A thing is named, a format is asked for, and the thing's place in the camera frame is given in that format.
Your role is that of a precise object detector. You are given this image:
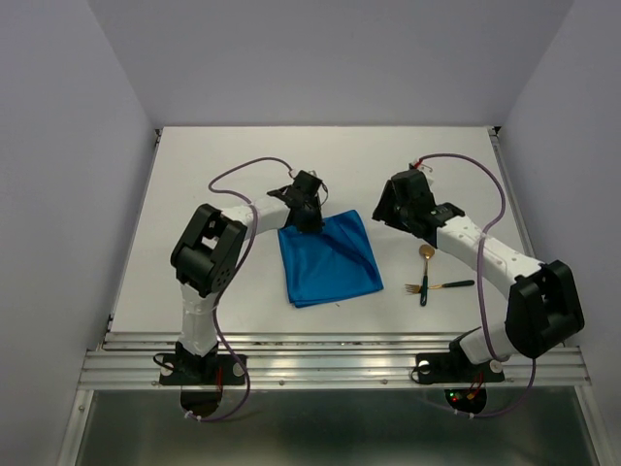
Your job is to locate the gold spoon green handle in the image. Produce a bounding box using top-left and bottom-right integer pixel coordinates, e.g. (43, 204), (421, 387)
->
(419, 245), (435, 307)

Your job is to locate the blue cloth napkin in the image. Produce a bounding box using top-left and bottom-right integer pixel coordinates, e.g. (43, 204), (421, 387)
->
(278, 210), (383, 308)

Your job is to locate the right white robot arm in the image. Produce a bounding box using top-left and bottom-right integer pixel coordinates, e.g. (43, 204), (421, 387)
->
(373, 169), (585, 384)

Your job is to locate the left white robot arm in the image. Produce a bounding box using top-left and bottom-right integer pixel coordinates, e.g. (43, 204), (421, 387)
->
(158, 171), (324, 385)

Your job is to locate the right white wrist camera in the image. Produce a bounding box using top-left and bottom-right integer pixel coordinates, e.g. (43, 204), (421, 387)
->
(409, 160), (435, 184)

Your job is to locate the gold fork green handle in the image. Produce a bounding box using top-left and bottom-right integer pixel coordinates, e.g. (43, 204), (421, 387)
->
(405, 280), (475, 294)

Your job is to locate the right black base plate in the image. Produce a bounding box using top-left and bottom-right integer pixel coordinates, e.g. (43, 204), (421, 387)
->
(409, 352), (506, 385)

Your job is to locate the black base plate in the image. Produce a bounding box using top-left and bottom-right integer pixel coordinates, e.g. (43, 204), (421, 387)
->
(152, 352), (245, 386)
(409, 352), (506, 385)

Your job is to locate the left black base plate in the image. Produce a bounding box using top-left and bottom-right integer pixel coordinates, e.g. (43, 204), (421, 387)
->
(152, 352), (245, 386)

